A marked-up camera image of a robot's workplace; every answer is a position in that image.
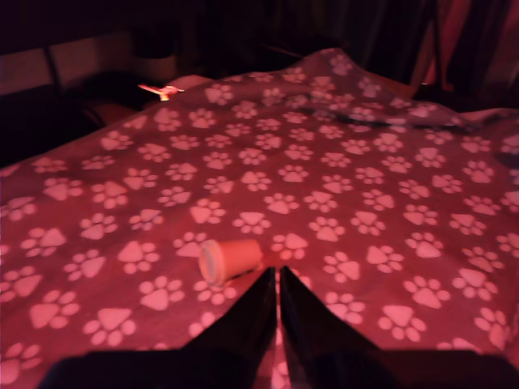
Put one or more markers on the round pot with white base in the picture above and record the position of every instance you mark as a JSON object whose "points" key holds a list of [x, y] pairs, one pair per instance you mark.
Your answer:
{"points": [[156, 67]]}

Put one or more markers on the pale coffee capsule with lid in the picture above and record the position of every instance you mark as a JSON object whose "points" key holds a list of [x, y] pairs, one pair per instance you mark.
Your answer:
{"points": [[235, 259]]}

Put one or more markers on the small pale clip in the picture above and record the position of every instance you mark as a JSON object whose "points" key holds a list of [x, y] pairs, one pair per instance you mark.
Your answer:
{"points": [[162, 91]]}

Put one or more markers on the paw print fleece cloth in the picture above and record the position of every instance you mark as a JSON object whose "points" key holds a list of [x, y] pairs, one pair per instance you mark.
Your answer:
{"points": [[324, 182]]}

